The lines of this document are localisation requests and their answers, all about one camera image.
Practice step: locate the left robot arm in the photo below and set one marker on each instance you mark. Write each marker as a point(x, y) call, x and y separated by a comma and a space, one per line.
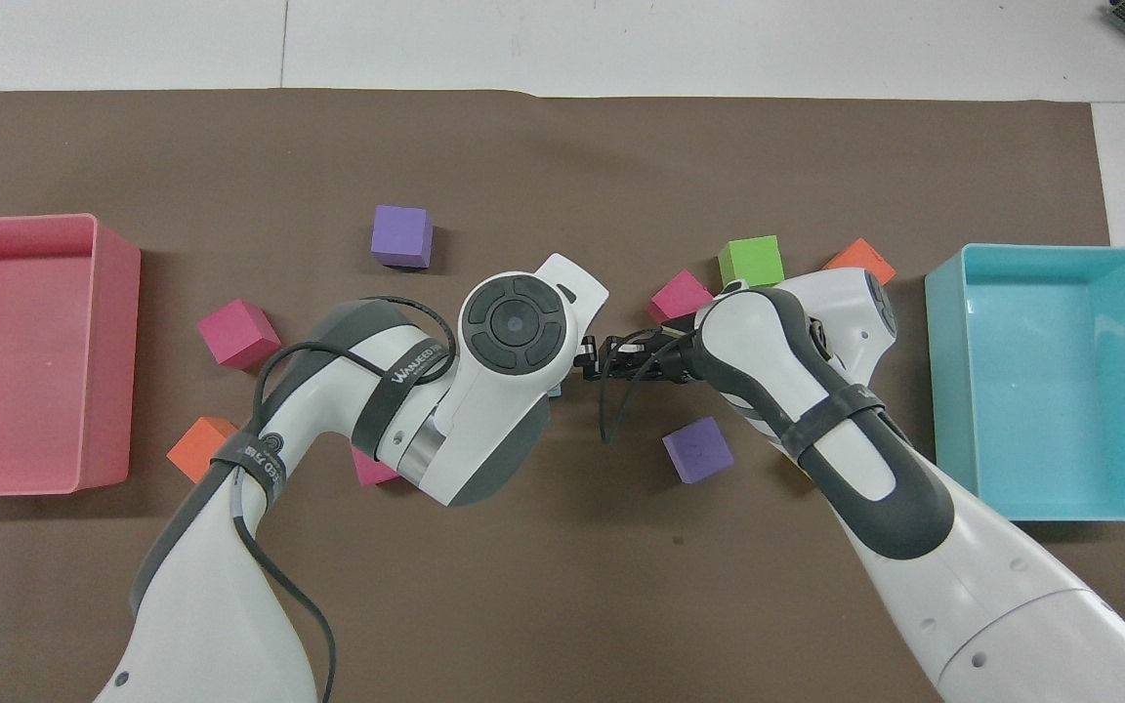
point(201, 596)

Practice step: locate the orange foam block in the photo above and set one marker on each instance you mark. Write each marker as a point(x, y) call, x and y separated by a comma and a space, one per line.
point(860, 260)
point(197, 447)

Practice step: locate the purple foam block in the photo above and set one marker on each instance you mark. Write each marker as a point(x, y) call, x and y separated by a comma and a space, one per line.
point(400, 234)
point(697, 449)

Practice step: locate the green foam block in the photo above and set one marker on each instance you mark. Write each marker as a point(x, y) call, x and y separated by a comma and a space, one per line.
point(750, 260)

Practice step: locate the cyan plastic bin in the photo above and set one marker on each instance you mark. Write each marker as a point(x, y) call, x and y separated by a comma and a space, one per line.
point(1061, 381)

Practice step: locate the pink plastic bin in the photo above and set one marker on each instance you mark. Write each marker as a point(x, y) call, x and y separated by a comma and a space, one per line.
point(25, 361)

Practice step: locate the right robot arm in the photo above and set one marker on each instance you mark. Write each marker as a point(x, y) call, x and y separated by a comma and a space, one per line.
point(973, 586)

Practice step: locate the magenta foam block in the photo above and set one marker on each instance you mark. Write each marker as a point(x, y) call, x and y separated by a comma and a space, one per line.
point(680, 295)
point(372, 472)
point(236, 332)

